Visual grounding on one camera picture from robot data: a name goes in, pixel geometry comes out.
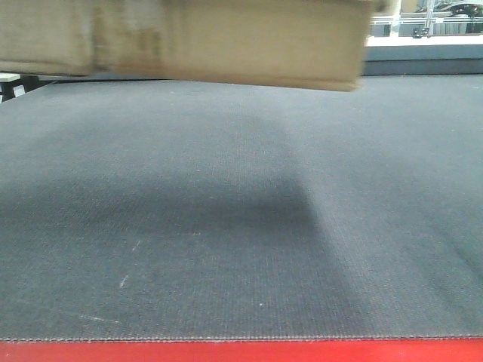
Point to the white background table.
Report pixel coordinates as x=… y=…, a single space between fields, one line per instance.
x=9 y=81

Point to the red conveyor edge frame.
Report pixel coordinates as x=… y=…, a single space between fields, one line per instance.
x=321 y=350

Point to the brown cardboard carton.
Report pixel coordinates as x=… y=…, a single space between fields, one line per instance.
x=305 y=44

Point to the dark grey conveyor belt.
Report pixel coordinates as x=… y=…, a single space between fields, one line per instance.
x=177 y=210

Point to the grey background conveyor section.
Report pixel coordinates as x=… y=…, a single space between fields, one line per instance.
x=437 y=55

